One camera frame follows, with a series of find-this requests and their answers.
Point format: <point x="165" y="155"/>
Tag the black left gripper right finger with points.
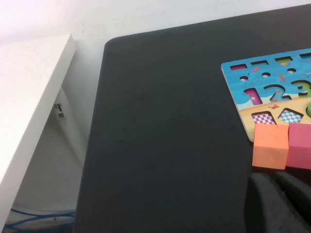
<point x="297" y="190"/>

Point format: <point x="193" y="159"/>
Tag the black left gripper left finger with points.
<point x="264" y="208"/>

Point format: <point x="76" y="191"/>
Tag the green circle piece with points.
<point x="309" y="110"/>

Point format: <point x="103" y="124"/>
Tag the colourful wooden number puzzle board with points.
<point x="274" y="70"/>

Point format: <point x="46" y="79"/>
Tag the hot pink foam cube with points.
<point x="300" y="145"/>

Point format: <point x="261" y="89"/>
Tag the orange foam cube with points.
<point x="269" y="145"/>

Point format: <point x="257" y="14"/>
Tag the black white label sticker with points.
<point x="60" y="110"/>

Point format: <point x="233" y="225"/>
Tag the white side table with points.
<point x="24" y="85"/>

